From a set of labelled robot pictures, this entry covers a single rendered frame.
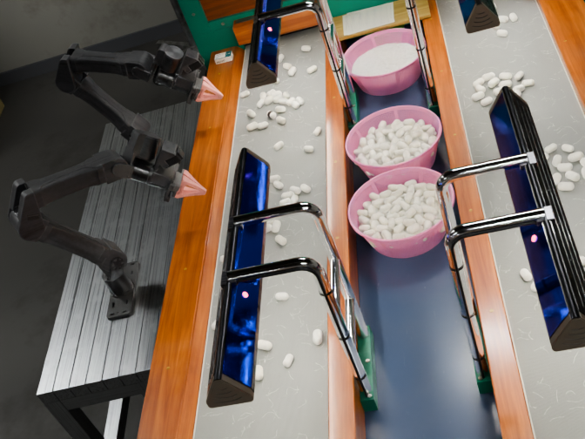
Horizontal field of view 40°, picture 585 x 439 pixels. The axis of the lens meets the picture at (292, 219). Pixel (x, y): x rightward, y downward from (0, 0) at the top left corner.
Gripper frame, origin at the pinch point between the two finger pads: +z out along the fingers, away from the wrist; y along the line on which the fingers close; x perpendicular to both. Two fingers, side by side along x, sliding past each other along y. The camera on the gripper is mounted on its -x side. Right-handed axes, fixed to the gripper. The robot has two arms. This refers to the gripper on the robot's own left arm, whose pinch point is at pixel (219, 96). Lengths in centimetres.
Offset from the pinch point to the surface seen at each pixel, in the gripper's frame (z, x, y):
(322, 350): 30, -9, -95
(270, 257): 19, -1, -62
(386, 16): 45, -28, 37
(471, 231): 34, -61, -106
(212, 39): -3.9, 9.4, 46.9
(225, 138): 5.7, 8.5, -8.0
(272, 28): 4.6, -32.3, -9.0
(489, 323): 56, -34, -97
